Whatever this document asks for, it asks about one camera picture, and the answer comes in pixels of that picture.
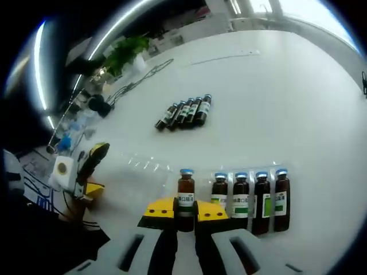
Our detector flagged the person's left hand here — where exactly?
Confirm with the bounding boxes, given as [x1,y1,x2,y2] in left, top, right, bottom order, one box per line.
[60,197,97,224]

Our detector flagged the ceiling light strip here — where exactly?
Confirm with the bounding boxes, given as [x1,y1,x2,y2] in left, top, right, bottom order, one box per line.
[87,0,161,61]
[33,21,57,129]

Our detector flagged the blue cloth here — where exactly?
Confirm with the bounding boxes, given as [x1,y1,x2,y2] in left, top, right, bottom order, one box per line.
[56,133,72,152]

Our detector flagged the small brown medicine bottle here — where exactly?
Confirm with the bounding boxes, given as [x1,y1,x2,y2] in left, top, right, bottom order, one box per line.
[176,97,194,130]
[194,93,213,127]
[211,172,229,214]
[177,168,197,233]
[154,103,178,132]
[253,171,272,235]
[166,100,186,132]
[185,96,203,128]
[274,168,291,233]
[232,171,250,230]

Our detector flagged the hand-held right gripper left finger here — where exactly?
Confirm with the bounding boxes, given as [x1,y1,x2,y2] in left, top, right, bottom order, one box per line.
[67,196,179,275]

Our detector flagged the clear plastic box tray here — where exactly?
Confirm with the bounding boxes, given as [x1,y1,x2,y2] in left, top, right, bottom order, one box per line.
[119,152,178,184]
[200,162,292,236]

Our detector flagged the black table cable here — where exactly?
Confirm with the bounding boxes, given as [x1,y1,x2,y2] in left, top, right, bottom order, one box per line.
[104,58,175,108]

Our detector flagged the potted plant in white vase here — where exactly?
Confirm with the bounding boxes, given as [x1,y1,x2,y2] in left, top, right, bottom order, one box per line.
[104,37,150,77]

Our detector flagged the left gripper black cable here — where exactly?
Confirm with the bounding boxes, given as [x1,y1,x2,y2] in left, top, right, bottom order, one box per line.
[61,190,87,223]

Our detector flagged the hanging black cables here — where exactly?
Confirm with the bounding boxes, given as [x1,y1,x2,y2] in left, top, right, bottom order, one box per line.
[360,70,367,100]

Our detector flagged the black cylinder stand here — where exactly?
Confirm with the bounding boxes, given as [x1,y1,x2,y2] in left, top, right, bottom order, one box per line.
[88,94,112,117]

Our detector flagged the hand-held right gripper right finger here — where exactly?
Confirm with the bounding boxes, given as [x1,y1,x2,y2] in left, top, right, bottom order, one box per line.
[194,199,304,275]

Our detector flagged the sink with faucet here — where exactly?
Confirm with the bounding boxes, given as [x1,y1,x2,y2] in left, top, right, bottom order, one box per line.
[257,3,276,23]

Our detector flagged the white low cabinet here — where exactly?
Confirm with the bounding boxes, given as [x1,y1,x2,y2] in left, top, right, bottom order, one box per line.
[160,17,230,48]

